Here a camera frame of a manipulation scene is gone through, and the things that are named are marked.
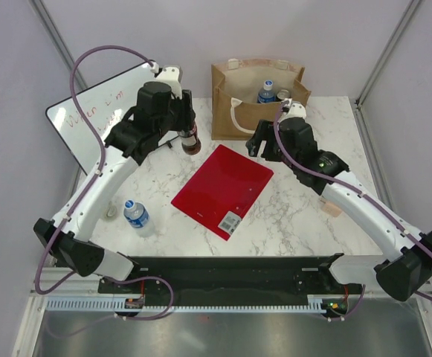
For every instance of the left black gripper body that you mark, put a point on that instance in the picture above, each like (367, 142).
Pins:
(173, 120)

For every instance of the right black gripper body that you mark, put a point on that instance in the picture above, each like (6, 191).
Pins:
(291, 155)

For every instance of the red cap cola bottle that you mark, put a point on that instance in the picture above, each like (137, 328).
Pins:
(190, 142)

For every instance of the blue label plastic bottle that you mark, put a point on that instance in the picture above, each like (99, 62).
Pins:
(266, 94)
(138, 217)

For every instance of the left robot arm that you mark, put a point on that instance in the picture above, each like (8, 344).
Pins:
(67, 236)

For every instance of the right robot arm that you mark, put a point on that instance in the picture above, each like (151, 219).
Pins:
(405, 264)

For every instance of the jute canvas tote bag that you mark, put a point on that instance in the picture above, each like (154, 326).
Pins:
(235, 87)

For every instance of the white dry-erase board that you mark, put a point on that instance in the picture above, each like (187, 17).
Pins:
(104, 104)

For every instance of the pink cube power adapter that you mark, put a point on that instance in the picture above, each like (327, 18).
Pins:
(330, 208)

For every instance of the red plastic folder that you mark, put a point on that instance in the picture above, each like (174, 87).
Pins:
(222, 191)

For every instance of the green cap glass bottle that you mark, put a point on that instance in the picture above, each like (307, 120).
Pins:
(110, 213)

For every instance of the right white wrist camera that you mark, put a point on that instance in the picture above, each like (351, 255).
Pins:
(292, 109)

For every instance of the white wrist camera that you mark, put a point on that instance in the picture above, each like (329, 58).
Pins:
(292, 109)
(171, 75)

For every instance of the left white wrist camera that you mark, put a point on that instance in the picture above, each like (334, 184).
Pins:
(171, 75)

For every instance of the aluminium frame rail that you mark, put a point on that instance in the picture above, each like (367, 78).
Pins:
(374, 163)

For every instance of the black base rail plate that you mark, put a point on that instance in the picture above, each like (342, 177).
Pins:
(290, 275)

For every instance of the white slotted cable duct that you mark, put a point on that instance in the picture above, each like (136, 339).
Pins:
(312, 305)

